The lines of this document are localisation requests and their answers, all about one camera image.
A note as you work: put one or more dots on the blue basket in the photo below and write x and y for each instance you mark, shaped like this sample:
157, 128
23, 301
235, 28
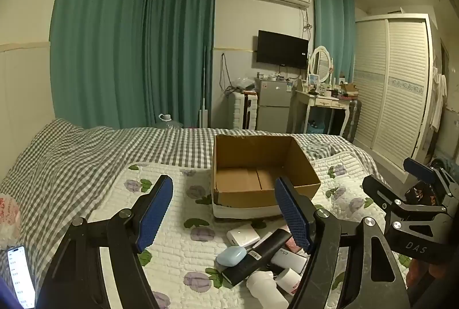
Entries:
318, 128

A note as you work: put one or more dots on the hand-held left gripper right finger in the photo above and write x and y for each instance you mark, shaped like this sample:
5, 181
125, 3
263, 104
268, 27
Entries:
292, 214

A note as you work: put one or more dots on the grey checked bed sheet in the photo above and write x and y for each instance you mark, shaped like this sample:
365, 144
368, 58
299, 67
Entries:
71, 158

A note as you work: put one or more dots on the small brown box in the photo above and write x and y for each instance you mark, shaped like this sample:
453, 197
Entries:
349, 89

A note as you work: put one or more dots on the hanging white garment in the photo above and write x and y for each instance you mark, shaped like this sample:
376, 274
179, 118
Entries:
439, 97

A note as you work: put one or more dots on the white louvred wardrobe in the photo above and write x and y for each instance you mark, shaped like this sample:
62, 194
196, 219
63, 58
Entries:
394, 86

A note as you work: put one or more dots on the white dressing table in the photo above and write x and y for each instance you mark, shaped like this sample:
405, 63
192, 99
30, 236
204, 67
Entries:
319, 101

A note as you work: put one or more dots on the brown cardboard box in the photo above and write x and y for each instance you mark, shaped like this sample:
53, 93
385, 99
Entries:
251, 151

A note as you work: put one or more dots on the white oval mirror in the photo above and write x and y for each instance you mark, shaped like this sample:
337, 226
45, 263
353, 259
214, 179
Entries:
320, 61

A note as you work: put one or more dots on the silver fridge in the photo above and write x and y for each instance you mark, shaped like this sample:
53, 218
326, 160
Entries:
274, 104

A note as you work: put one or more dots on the black wall television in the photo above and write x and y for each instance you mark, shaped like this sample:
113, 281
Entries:
282, 49

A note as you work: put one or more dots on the light blue earbuds case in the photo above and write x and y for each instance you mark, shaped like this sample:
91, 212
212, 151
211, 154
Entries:
231, 256

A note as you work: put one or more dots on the small picture frame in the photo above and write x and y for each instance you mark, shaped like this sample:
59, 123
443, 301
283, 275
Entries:
314, 82

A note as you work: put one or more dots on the white flat mop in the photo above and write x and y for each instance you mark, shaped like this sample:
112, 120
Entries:
202, 115

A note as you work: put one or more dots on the white plastic bottle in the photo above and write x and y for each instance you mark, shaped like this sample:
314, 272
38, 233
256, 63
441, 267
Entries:
265, 291

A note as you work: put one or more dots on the smartphone with lit screen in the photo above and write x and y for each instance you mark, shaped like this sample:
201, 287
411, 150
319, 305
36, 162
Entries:
21, 276

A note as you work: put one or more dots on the white cylindrical container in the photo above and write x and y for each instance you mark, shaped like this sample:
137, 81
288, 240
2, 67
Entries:
288, 280

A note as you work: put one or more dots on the white rounded charger box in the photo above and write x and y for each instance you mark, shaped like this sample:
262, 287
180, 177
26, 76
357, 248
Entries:
243, 236

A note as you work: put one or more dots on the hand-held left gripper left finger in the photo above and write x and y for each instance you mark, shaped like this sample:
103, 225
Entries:
156, 212

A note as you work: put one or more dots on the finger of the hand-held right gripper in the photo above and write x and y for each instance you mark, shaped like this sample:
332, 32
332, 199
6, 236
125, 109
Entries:
419, 171
376, 189

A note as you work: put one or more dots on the clear water jug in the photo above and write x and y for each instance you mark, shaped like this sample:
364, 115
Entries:
168, 123

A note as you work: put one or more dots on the white floral quilt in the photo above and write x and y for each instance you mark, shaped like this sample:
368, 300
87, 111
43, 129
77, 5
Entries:
172, 258

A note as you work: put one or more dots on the white power bank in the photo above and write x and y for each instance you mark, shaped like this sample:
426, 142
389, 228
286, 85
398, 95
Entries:
288, 259

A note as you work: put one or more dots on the dark suitcase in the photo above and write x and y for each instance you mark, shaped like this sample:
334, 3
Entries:
353, 119

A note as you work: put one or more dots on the black remote control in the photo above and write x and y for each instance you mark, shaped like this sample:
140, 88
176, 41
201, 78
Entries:
251, 258

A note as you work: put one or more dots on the clear plastic bag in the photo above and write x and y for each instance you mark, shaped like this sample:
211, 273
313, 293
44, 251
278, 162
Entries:
244, 83

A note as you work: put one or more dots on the white ribbed suitcase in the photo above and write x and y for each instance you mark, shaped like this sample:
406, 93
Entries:
238, 111

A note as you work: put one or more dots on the crumpled plastic bag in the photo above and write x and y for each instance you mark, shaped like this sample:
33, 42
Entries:
9, 219

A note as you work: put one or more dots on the green curtain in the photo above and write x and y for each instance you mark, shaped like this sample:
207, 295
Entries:
100, 43
179, 43
331, 29

